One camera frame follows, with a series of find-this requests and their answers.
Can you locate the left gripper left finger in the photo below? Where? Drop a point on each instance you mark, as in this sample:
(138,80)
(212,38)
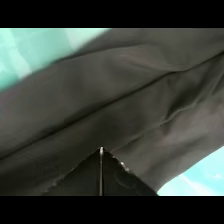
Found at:
(83,178)

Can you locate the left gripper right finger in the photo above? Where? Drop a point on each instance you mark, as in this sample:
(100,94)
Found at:
(123,180)

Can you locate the dark grey garment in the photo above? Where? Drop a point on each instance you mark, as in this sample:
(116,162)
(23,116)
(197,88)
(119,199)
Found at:
(126,100)

